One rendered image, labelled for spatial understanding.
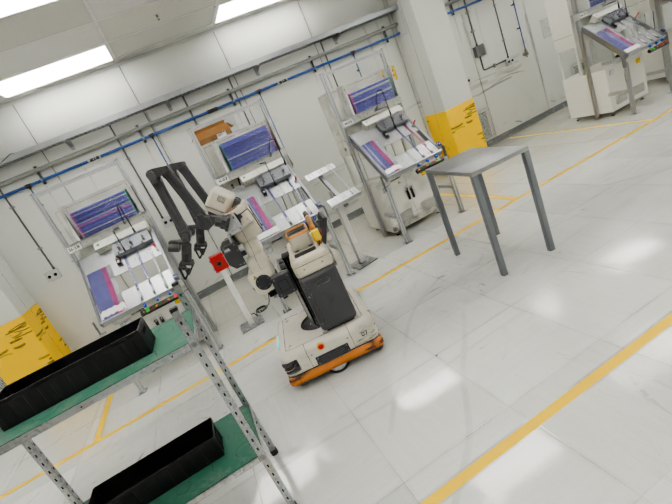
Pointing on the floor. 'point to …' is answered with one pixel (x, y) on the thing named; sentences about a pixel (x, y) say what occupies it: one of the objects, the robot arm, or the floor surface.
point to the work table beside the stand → (457, 165)
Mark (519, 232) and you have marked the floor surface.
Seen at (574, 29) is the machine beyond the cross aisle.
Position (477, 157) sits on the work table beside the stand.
